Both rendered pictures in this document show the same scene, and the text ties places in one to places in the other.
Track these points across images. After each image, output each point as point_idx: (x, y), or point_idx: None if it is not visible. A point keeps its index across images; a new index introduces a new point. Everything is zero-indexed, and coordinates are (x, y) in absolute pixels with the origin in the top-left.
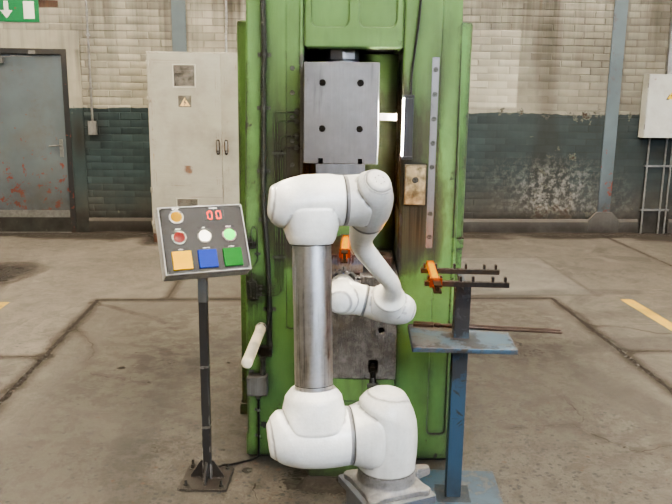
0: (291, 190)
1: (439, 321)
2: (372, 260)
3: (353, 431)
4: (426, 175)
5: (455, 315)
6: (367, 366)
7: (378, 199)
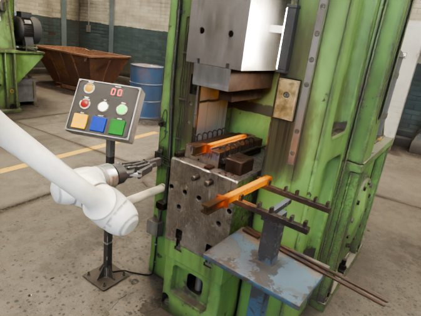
0: None
1: (289, 233)
2: (18, 155)
3: None
4: (299, 92)
5: (260, 238)
6: (205, 248)
7: None
